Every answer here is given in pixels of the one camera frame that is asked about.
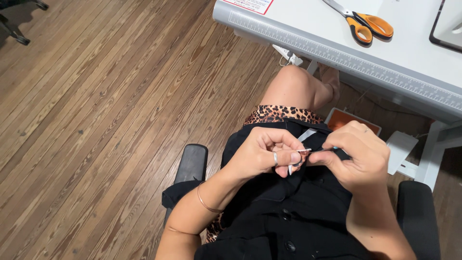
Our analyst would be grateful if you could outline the person's left hand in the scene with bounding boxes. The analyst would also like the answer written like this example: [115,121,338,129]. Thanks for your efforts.
[225,126,307,190]

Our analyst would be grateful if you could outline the person's right hand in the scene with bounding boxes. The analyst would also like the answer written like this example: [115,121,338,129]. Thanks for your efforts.
[308,121,391,192]

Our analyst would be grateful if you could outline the blue handled seam ripper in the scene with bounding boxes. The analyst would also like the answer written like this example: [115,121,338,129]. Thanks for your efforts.
[297,146,340,152]

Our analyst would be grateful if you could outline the black buttoned garment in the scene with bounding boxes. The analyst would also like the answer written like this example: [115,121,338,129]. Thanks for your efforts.
[162,117,374,260]

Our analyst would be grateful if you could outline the orange and white foot pedal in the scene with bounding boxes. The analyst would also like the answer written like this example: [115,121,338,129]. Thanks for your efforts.
[324,107,382,137]

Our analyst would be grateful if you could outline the white metal plate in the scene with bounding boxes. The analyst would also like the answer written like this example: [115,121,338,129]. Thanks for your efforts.
[385,130,419,176]

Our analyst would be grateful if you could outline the white garment tag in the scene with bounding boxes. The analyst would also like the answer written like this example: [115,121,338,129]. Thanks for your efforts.
[297,128,318,143]

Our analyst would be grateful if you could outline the black chair armrest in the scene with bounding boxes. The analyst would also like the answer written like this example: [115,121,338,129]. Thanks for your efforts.
[396,180,442,260]
[163,144,209,228]

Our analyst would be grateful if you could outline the thin gold bangle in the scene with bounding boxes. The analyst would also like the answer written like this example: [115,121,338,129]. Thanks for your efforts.
[197,182,224,214]

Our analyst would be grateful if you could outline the person's bare leg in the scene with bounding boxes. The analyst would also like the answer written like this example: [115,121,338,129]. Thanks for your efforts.
[260,65,334,111]

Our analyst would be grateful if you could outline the person's foot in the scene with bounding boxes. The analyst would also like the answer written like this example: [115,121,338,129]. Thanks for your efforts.
[319,63,341,104]

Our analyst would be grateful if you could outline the white power strip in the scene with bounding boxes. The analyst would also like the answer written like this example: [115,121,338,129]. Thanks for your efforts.
[272,44,304,67]

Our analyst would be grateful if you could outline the white sewing table with ruler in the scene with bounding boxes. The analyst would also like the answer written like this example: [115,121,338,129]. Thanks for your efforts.
[212,0,462,192]

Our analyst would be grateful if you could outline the red bordered sticker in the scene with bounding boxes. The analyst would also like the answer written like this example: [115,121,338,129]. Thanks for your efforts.
[223,0,274,16]

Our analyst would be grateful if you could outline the white sewing machine base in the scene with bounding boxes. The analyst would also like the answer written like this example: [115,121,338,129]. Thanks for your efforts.
[429,0,462,53]

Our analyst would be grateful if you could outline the black office chair base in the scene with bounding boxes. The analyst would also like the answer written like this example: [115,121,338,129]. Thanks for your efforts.
[0,0,50,46]

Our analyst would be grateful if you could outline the orange handled scissors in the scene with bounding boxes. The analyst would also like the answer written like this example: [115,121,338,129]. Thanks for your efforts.
[322,0,394,46]

